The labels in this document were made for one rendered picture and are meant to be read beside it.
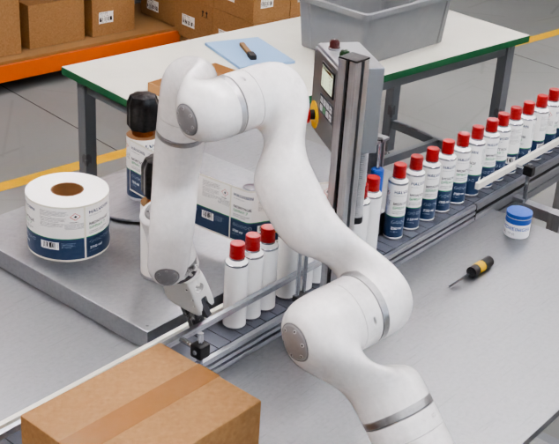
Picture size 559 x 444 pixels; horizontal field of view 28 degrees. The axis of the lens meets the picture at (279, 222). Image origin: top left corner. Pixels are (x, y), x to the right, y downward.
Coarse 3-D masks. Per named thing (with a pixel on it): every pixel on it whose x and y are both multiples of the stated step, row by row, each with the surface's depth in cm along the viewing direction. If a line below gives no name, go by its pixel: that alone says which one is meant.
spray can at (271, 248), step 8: (264, 224) 243; (264, 232) 241; (272, 232) 242; (264, 240) 242; (272, 240) 243; (264, 248) 242; (272, 248) 243; (264, 256) 243; (272, 256) 243; (264, 264) 244; (272, 264) 244; (264, 272) 245; (272, 272) 245; (264, 280) 246; (272, 280) 246; (272, 296) 248; (264, 304) 248; (272, 304) 250
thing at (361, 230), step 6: (366, 186) 264; (366, 192) 265; (366, 198) 266; (366, 204) 266; (366, 210) 266; (366, 216) 267; (366, 222) 268; (354, 228) 268; (360, 228) 268; (366, 228) 269; (360, 234) 269; (366, 234) 270; (366, 240) 272
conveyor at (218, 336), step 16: (464, 208) 304; (432, 224) 294; (384, 240) 284; (400, 240) 284; (288, 304) 253; (256, 320) 246; (192, 336) 239; (208, 336) 239; (224, 336) 240; (240, 336) 240
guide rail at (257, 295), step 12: (312, 264) 254; (288, 276) 248; (264, 288) 243; (276, 288) 245; (240, 300) 237; (252, 300) 239; (228, 312) 234; (204, 324) 228; (180, 336) 224; (0, 432) 193; (12, 432) 195
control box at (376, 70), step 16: (320, 48) 233; (352, 48) 232; (320, 64) 231; (336, 64) 223; (320, 80) 232; (336, 80) 222; (368, 80) 223; (368, 96) 224; (320, 112) 234; (368, 112) 226; (320, 128) 235; (368, 128) 228; (368, 144) 229
